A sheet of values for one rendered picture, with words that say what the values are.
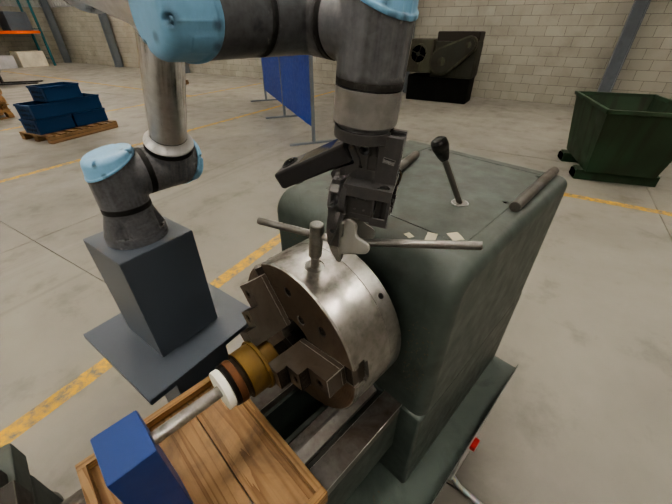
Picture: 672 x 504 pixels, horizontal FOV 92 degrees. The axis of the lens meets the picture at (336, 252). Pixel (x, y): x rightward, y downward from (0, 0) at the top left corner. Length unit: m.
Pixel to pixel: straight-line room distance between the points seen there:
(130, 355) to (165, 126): 0.69
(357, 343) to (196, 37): 0.43
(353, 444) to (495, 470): 1.12
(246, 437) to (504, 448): 1.35
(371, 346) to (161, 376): 0.71
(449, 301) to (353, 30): 0.40
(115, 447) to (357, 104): 0.53
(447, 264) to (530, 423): 1.51
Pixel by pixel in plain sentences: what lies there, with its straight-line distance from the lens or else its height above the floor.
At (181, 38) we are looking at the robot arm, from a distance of 0.34.
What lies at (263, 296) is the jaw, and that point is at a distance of 0.60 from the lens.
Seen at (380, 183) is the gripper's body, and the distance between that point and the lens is 0.42.
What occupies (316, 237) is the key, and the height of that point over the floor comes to 1.30.
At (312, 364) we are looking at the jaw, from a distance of 0.56.
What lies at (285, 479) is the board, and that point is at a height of 0.89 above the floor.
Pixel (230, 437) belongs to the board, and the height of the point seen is 0.88.
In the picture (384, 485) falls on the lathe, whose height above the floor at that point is 0.54.
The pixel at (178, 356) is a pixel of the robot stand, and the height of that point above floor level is 0.75.
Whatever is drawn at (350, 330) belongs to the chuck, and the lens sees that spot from 0.52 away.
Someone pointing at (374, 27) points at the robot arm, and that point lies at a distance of 0.36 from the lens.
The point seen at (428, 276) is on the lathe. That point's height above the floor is 1.23.
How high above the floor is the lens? 1.57
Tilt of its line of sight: 35 degrees down
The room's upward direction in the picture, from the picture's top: straight up
